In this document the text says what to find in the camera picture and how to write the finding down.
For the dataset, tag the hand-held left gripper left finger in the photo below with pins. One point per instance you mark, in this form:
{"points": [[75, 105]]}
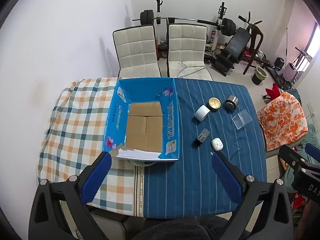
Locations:
{"points": [[96, 177]]}

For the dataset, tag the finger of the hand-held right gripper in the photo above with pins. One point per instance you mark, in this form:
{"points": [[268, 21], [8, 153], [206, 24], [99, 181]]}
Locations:
{"points": [[290, 156], [313, 150]]}

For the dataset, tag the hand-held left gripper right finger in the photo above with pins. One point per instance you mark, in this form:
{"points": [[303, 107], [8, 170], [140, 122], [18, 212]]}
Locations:
{"points": [[226, 177]]}

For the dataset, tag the white round earbud case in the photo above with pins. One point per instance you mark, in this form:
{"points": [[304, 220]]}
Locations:
{"points": [[217, 145]]}

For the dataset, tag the dark grey power adapter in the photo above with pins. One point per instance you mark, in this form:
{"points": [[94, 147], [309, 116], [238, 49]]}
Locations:
{"points": [[201, 138]]}

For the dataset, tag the clear acrylic stand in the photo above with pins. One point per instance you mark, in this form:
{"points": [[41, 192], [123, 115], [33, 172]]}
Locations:
{"points": [[242, 119]]}

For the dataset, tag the white tape roll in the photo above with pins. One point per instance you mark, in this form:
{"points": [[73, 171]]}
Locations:
{"points": [[202, 113]]}

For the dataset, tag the blue cardboard box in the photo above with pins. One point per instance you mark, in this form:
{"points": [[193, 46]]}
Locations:
{"points": [[143, 127]]}

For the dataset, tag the silver metal cup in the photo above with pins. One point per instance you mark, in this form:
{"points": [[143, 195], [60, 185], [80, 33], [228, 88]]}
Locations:
{"points": [[231, 103]]}

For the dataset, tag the blue striped cloth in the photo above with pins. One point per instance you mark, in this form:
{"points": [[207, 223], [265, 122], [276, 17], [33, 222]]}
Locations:
{"points": [[195, 180]]}

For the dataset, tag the orange floral cushion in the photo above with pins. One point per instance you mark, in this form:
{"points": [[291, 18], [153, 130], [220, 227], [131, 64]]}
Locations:
{"points": [[282, 120]]}

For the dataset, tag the dark fleece clothing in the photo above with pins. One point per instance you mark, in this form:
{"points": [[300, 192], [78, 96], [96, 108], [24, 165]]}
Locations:
{"points": [[185, 230]]}

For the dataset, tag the red cloth item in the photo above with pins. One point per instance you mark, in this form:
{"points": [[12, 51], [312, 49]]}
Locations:
{"points": [[272, 91]]}

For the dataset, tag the black exercise machine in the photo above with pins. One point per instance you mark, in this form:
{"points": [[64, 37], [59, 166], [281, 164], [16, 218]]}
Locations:
{"points": [[298, 60]]}

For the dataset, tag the brown wooden chair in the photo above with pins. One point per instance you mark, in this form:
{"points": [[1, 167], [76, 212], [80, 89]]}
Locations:
{"points": [[257, 40]]}

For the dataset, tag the black weight bench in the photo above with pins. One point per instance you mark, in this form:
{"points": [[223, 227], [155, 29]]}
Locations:
{"points": [[236, 43]]}

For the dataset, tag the white padded chair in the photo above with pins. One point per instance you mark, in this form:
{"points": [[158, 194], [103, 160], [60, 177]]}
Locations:
{"points": [[136, 47], [186, 43]]}

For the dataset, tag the barbell with black plates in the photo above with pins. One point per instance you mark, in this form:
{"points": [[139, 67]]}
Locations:
{"points": [[147, 17]]}

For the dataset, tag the white barbell rack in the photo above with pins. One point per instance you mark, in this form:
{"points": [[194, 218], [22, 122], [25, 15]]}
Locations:
{"points": [[158, 13]]}

